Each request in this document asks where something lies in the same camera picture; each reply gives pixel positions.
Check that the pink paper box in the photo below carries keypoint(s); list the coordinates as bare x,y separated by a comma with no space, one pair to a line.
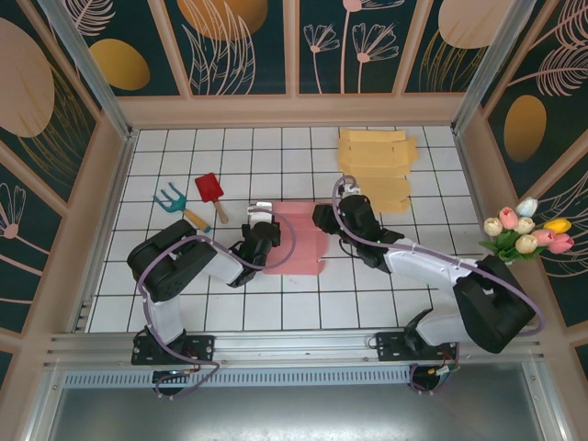
303,248

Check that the yellow paper box sheet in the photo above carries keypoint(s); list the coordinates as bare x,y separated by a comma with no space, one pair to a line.
372,151

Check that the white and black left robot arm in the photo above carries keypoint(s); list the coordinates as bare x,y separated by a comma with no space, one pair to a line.
170,317

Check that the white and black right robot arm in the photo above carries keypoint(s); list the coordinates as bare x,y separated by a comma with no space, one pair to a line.
427,268

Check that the red toy shovel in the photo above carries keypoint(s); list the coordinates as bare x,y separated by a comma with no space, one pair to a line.
207,187

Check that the teal toy garden rake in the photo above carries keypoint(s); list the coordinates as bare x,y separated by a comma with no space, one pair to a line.
173,203

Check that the tulip bouquet in vase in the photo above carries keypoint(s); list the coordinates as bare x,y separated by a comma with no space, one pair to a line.
473,184

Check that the cream tulip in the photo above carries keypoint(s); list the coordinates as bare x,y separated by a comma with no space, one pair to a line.
493,226
524,225
526,244

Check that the green tulip leaves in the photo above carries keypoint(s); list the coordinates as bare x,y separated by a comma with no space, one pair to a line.
505,245

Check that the pink tulip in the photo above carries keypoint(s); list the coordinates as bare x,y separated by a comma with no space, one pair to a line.
508,217
561,243
543,237

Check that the white and blue tulip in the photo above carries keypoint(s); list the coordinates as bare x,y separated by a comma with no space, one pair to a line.
527,206

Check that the grey metal panel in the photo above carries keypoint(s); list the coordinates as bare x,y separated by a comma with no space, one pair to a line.
298,413

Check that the yellow tulip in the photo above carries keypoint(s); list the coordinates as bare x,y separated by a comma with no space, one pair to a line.
557,225

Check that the aluminium mounting rail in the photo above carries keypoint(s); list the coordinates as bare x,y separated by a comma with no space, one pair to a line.
294,347

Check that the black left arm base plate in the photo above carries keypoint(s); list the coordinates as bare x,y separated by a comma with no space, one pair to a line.
202,349

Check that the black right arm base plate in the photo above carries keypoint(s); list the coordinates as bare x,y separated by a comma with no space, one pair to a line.
388,347

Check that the aluminium table side rail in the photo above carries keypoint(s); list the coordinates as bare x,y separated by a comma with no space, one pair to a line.
106,229

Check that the aluminium frame post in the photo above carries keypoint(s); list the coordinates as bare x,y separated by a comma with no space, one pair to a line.
494,69
89,69

